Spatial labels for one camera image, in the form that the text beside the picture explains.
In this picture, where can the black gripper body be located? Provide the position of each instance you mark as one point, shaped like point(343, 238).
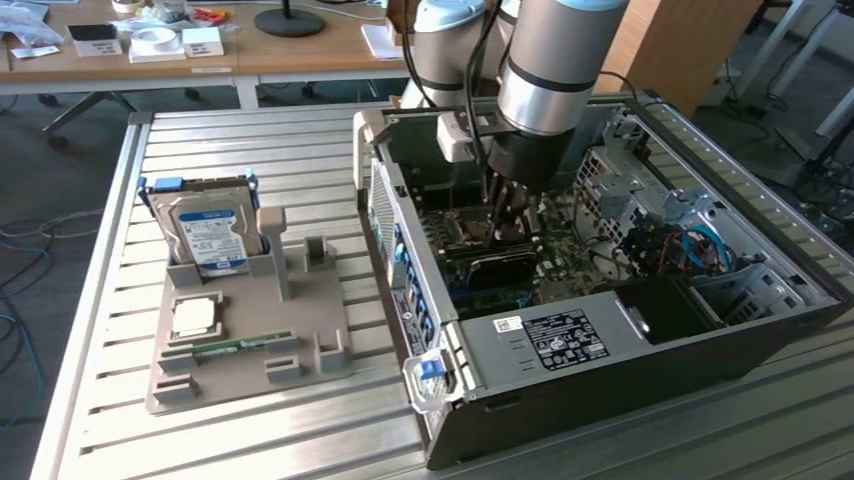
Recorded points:
point(530, 157)

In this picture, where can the graphics card with black cooler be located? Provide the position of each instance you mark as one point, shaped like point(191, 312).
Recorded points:
point(500, 267)

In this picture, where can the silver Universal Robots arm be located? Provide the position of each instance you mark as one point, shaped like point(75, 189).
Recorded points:
point(547, 75)

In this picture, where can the metal socket cover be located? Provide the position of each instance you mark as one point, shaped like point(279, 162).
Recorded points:
point(540, 215)

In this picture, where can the CPU socket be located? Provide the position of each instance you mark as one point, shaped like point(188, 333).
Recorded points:
point(470, 227)

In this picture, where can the green motherboard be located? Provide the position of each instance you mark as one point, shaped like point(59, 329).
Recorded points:
point(574, 250)

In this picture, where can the silver perforated drive cage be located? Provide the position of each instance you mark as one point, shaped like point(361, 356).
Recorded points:
point(614, 190)

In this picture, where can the grey power supply unit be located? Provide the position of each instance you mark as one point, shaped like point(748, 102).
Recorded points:
point(507, 360)

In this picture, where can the white paper stack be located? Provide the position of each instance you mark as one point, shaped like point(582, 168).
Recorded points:
point(382, 45)

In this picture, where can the blue case latch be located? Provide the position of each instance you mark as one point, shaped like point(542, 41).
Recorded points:
point(428, 372)

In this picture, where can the brown cardboard box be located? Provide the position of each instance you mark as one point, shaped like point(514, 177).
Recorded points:
point(399, 17)

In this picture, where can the silver disk bay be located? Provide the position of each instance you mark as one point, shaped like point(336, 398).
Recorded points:
point(754, 295)

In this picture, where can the open black PC case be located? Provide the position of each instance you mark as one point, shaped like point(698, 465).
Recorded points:
point(600, 400)

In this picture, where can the grey parts rack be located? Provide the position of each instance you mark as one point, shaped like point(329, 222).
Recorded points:
point(253, 310)

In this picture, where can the hard disk with blue label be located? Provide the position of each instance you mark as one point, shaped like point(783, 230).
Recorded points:
point(207, 235)

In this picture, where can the black round lamp base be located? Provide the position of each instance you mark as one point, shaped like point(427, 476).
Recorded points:
point(289, 22)

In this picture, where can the silver CPU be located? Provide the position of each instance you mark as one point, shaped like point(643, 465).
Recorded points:
point(193, 320)

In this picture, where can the small white box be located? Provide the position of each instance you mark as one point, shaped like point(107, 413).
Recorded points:
point(201, 42)

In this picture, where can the orange small item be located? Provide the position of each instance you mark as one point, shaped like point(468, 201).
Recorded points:
point(212, 16)

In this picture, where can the flat white box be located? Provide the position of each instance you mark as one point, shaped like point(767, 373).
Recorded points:
point(156, 56)

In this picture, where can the white tape roll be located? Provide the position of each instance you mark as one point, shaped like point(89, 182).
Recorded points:
point(155, 37)

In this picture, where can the grey chair base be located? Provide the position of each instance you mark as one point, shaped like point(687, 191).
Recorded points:
point(80, 112)

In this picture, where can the beige tape roll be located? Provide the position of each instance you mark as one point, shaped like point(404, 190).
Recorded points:
point(127, 6)

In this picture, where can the white box with black lid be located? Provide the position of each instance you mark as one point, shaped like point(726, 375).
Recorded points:
point(96, 37)

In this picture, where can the white paper label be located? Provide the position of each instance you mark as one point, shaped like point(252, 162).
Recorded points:
point(35, 52)

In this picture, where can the clear plastic bag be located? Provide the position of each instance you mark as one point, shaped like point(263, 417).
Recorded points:
point(27, 25)

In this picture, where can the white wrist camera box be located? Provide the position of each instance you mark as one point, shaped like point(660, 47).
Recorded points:
point(460, 137)

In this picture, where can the wooden desk with white frame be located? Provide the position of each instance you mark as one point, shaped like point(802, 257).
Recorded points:
point(300, 55)

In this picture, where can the white table frame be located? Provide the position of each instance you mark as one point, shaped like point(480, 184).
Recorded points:
point(787, 50)

